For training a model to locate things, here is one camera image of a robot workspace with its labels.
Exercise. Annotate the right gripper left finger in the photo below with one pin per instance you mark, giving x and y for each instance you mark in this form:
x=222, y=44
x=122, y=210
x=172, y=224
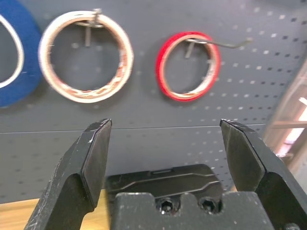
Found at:
x=76, y=167

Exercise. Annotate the red tape roll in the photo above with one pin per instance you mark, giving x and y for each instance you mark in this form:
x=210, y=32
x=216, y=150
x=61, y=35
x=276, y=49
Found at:
x=159, y=67

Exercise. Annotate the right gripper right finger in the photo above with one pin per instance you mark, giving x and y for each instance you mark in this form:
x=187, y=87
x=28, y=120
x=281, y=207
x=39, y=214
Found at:
x=254, y=163

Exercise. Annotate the blue tape roll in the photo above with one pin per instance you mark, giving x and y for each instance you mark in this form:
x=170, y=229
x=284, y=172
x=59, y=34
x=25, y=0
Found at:
x=28, y=60

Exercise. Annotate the red tape metal hook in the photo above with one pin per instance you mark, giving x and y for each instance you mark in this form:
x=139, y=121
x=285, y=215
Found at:
x=227, y=45

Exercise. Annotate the white tape roll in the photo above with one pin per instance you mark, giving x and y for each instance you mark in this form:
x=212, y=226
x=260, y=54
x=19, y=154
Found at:
x=44, y=60

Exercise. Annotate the grey metal pegboard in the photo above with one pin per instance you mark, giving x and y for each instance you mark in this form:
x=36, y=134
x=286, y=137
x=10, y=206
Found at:
x=144, y=119

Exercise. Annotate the black flat tool case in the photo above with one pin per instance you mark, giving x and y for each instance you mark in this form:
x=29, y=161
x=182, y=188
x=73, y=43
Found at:
x=168, y=179

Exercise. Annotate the light wooden rack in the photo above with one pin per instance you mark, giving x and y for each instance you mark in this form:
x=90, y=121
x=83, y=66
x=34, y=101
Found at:
x=292, y=119

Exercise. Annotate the white tape metal hook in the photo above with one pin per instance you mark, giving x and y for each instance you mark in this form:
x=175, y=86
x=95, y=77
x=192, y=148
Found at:
x=88, y=36

